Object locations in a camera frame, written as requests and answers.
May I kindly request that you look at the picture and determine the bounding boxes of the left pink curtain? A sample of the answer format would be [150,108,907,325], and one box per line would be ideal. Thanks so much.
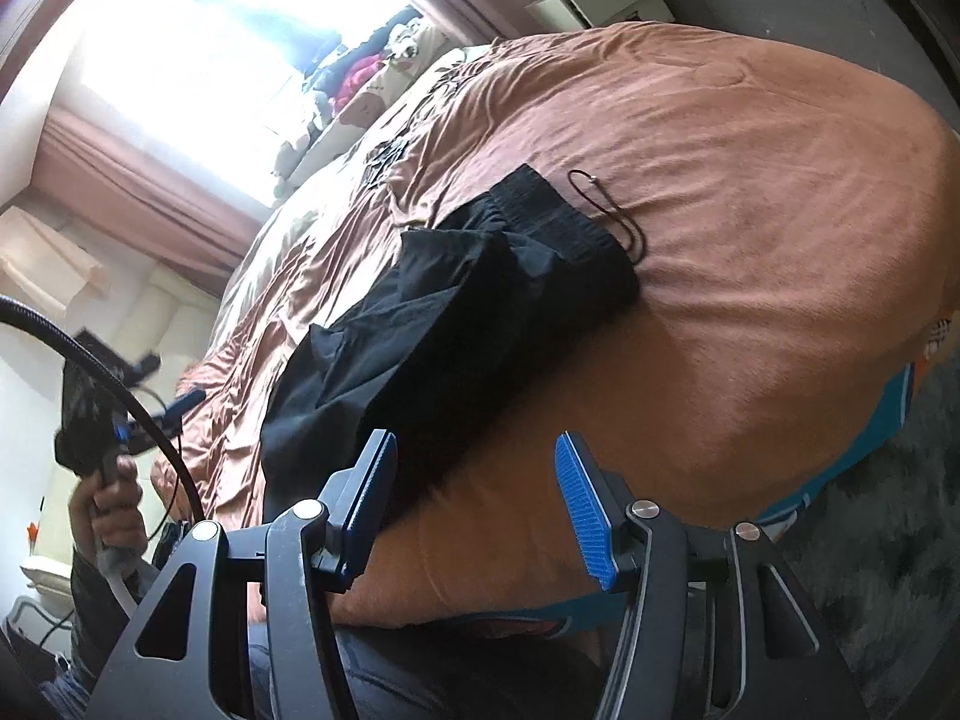
[31,106,260,294]

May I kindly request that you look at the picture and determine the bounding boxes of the brown bed blanket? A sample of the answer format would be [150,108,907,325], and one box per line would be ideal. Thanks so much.
[153,23,958,628]

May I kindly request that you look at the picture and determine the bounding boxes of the black pants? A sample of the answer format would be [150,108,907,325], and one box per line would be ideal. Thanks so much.
[260,164,647,520]

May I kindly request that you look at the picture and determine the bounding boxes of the pile of clothes on sill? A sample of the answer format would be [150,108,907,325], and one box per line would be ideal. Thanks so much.
[306,5,421,124]

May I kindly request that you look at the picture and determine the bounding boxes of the white bedside cabinet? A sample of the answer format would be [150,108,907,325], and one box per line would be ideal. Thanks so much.
[526,0,675,32]

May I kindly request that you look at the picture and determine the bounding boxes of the beige patterned pillow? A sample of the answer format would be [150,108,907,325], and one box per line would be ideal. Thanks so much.
[274,16,454,202]

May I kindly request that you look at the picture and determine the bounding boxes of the black cable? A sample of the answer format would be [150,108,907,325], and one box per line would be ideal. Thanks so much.
[0,294,209,527]

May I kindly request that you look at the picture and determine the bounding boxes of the person's left hand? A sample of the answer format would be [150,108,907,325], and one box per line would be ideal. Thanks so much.
[68,457,148,562]

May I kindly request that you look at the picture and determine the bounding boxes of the cream padded headboard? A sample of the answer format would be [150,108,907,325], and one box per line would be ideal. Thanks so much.
[109,265,220,401]

